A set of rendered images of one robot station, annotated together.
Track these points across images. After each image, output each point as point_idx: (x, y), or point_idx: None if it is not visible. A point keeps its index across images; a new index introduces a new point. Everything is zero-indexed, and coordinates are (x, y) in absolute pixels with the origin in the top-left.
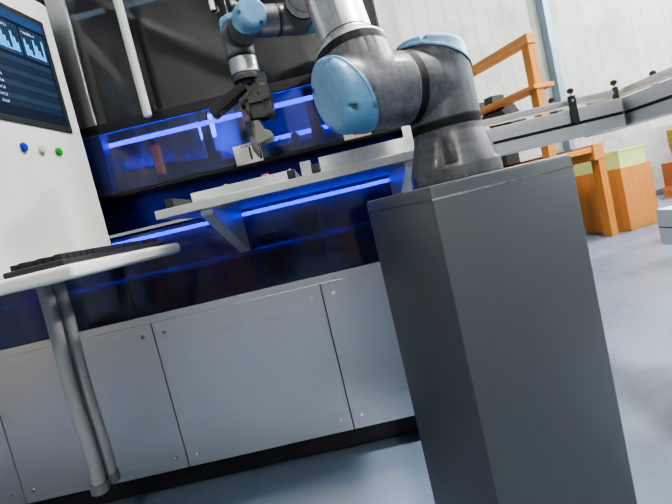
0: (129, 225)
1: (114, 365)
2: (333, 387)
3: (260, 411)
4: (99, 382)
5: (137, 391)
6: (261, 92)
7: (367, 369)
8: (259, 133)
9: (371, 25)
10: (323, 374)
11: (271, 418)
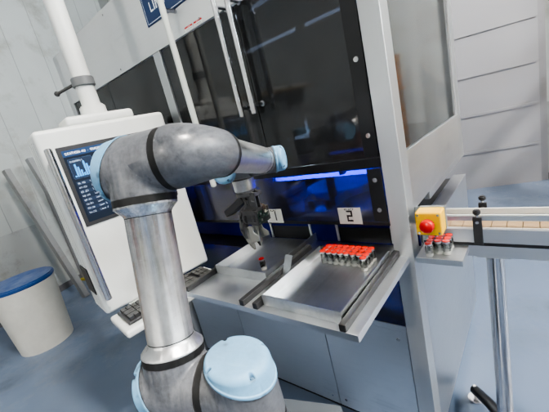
0: (224, 231)
1: (219, 305)
2: (328, 374)
3: (286, 363)
4: (214, 309)
5: (229, 321)
6: (252, 207)
7: (350, 378)
8: (252, 236)
9: (160, 360)
10: (322, 364)
11: (292, 369)
